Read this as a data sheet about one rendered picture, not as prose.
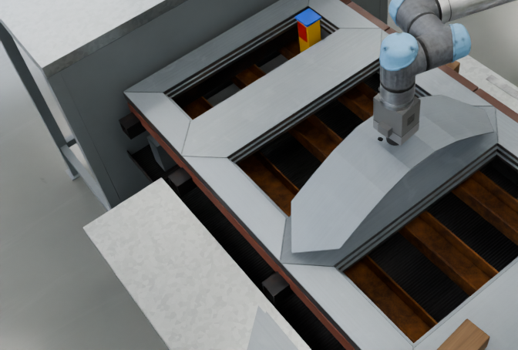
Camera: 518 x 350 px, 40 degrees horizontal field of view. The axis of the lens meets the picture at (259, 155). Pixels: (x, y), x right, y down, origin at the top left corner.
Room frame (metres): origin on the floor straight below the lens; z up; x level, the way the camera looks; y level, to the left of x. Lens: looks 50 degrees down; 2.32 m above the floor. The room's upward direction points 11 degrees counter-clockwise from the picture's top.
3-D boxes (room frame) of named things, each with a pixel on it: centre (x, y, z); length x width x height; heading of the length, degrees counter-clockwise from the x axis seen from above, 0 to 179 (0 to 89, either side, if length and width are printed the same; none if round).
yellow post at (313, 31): (1.69, -0.23, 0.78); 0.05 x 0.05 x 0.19; 28
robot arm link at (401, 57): (1.05, -0.33, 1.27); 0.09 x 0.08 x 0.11; 101
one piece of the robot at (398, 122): (1.04, -0.31, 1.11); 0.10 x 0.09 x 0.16; 124
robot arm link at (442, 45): (1.08, -0.42, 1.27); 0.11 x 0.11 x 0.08; 11
